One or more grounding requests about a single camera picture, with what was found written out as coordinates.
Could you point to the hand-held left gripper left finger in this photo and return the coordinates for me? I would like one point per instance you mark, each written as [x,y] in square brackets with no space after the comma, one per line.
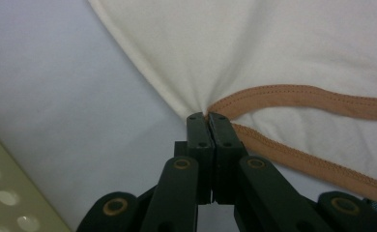
[202,154]

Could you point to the white baby bodysuit brown trim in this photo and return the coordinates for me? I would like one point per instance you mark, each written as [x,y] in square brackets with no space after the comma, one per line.
[241,48]

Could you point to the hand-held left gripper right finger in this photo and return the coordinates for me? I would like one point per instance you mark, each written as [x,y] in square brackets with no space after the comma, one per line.
[225,161]

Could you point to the pale green plastic basket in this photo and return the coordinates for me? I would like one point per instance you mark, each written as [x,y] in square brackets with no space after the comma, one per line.
[32,206]

